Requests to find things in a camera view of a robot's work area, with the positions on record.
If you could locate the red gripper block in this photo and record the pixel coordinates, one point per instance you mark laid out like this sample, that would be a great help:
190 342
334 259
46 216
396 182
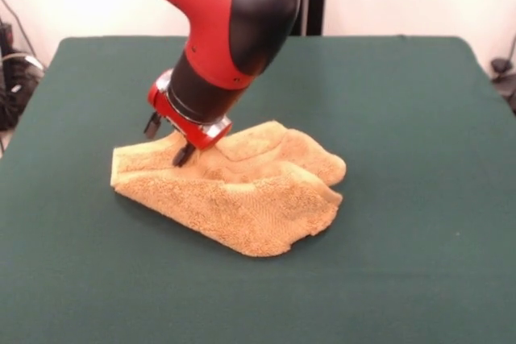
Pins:
155 98

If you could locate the tan terry towel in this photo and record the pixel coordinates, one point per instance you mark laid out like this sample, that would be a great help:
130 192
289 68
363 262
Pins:
242 215

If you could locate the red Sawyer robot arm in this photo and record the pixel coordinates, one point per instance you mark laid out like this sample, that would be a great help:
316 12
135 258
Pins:
209 17

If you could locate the dark green table cloth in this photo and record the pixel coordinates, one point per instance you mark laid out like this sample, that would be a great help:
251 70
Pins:
403 199

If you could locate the black stand base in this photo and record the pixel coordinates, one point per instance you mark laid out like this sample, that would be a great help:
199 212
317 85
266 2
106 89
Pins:
504 78

